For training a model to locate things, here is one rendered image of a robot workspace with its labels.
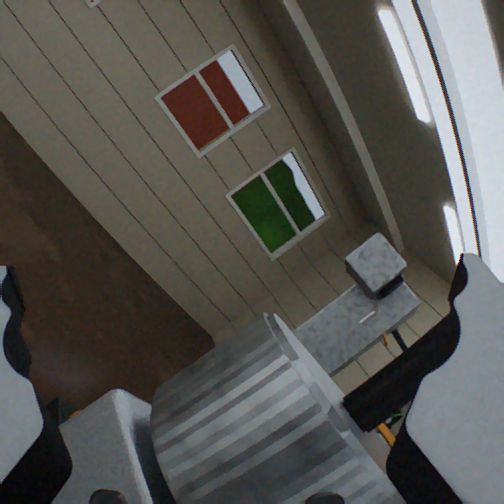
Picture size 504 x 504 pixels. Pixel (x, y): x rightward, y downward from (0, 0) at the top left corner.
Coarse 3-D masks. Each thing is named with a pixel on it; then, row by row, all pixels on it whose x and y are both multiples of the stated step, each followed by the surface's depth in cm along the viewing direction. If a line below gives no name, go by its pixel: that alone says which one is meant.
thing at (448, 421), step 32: (480, 288) 9; (448, 320) 9; (480, 320) 8; (448, 352) 8; (480, 352) 7; (448, 384) 7; (480, 384) 6; (416, 416) 6; (448, 416) 6; (480, 416) 6; (416, 448) 6; (448, 448) 5; (480, 448) 5; (416, 480) 6; (448, 480) 5; (480, 480) 5
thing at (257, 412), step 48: (240, 336) 30; (288, 336) 30; (192, 384) 28; (240, 384) 26; (288, 384) 24; (192, 432) 25; (240, 432) 23; (288, 432) 23; (336, 432) 22; (192, 480) 23; (240, 480) 22; (288, 480) 21; (336, 480) 21; (384, 480) 22
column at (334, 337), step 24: (360, 288) 134; (408, 288) 130; (336, 312) 133; (360, 312) 131; (384, 312) 129; (408, 312) 127; (312, 336) 132; (336, 336) 131; (360, 336) 129; (336, 360) 128
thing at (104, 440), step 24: (96, 408) 33; (120, 408) 32; (144, 408) 35; (72, 432) 33; (96, 432) 32; (120, 432) 31; (144, 432) 32; (72, 456) 31; (96, 456) 30; (120, 456) 29; (144, 456) 29; (72, 480) 29; (96, 480) 28; (120, 480) 28; (144, 480) 27
